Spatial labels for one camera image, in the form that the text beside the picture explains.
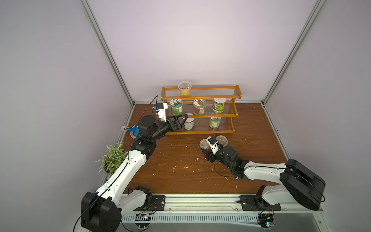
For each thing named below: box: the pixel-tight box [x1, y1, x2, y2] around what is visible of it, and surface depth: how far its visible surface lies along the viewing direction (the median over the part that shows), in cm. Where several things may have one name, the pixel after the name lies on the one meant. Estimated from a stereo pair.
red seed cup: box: [199, 138, 213, 155], surface depth 81 cm
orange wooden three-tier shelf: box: [160, 85, 243, 135], surface depth 92 cm
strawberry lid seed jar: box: [193, 98, 207, 117], surface depth 90 cm
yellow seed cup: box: [177, 80, 192, 97], surface depth 85 cm
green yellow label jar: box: [212, 97, 227, 114], surface depth 90 cm
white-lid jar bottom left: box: [183, 117, 195, 131], surface depth 99 cm
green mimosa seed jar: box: [170, 98, 184, 116], surface depth 90 cm
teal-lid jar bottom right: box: [208, 116, 222, 131], surface depth 99 cm
